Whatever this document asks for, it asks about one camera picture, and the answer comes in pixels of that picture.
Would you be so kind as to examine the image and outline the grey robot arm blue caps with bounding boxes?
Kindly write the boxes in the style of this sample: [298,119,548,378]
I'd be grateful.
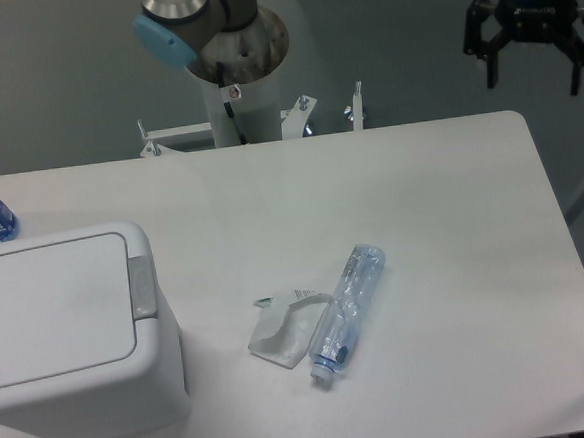
[133,0,584,94]

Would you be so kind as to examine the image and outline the white clamp bracket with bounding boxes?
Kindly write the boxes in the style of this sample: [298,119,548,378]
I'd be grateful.
[281,95,318,140]
[344,80,365,131]
[137,119,215,158]

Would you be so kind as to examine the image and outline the crushed clear plastic bottle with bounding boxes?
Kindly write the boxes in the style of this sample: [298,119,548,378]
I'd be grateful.
[308,244,386,389]

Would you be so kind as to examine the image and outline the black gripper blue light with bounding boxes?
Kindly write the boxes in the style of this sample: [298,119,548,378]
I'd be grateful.
[463,0,584,96]

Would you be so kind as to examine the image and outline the white push-lid trash can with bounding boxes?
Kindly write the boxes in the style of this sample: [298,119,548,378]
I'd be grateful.
[0,221,192,438]

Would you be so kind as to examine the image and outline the white clamp bracket left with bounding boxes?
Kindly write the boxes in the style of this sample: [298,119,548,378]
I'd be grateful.
[137,119,215,158]

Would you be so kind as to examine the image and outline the white clamp bracket middle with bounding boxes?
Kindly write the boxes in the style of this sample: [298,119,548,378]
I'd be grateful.
[281,95,318,140]

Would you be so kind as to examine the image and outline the white clamp bracket right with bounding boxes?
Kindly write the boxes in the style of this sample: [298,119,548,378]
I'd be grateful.
[344,80,365,131]

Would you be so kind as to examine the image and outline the black cable on pedestal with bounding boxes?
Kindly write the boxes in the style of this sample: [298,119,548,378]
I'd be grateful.
[215,59,248,148]

